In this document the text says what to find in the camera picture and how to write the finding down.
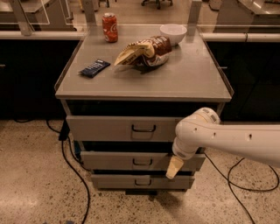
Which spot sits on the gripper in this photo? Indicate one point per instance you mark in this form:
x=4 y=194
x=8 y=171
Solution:
x=182 y=152

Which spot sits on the grey top drawer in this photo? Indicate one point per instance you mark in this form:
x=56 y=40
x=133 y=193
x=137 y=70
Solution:
x=122 y=128

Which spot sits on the grey drawer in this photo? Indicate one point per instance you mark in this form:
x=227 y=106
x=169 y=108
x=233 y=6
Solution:
x=122 y=128
x=125 y=161
x=108 y=181

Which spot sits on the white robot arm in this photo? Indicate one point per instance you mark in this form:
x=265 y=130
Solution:
x=203 y=128

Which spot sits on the grey bottom drawer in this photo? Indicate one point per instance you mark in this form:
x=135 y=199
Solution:
x=108 y=181

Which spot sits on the grey metal drawer cabinet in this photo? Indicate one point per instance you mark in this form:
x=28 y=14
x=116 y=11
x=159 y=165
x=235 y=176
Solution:
x=188 y=81

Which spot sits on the grey middle drawer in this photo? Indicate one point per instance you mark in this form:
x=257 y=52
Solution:
x=125 y=161

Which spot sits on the brown chip bag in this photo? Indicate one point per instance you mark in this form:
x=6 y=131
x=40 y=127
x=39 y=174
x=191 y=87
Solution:
x=149 y=52

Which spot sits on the black power adapter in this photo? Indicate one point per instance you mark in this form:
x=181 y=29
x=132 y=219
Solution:
x=64 y=132

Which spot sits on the dark blue snack bar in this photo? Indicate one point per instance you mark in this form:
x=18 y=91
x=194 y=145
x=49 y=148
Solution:
x=92 y=70

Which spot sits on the white bowl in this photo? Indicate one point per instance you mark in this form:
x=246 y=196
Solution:
x=175 y=32

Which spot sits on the red soda can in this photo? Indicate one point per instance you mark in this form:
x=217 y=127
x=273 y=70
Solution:
x=109 y=26

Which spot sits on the office chair base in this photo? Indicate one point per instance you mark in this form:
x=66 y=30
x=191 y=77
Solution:
x=157 y=2

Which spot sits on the white horizontal rail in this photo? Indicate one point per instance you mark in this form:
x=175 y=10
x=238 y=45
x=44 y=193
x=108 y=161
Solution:
x=208 y=37

